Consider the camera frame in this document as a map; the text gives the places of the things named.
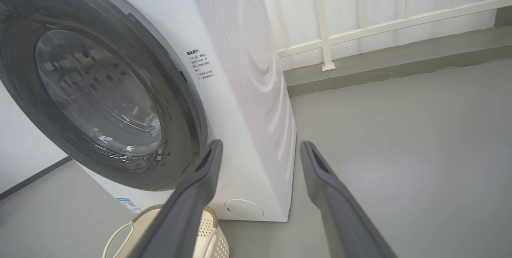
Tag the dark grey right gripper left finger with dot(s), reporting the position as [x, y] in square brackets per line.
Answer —
[184, 210]

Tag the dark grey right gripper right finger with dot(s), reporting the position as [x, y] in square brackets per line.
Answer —
[340, 218]

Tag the white front-load washing machine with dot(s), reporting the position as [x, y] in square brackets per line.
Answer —
[240, 90]

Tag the cream perforated laundry basket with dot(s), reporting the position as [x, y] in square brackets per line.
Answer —
[210, 234]

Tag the blue white energy label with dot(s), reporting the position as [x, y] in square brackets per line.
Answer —
[128, 205]

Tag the round white filter cover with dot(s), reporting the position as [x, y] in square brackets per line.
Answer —
[244, 209]

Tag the white metal railing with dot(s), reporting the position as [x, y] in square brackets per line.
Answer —
[400, 22]

